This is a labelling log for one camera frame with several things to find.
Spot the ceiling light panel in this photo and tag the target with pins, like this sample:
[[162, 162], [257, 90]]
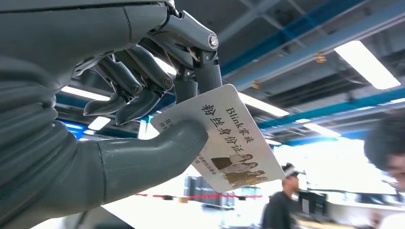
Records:
[[367, 63], [85, 93], [99, 123], [321, 130], [262, 105]]

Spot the dark cabinet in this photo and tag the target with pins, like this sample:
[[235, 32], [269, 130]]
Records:
[[202, 191]]

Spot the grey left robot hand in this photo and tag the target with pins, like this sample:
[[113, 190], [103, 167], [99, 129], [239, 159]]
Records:
[[79, 31]]

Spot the white printed ID card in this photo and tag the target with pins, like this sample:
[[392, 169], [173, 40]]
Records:
[[234, 139]]

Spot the person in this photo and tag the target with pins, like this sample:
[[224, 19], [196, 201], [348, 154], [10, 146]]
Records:
[[278, 208], [386, 142]]

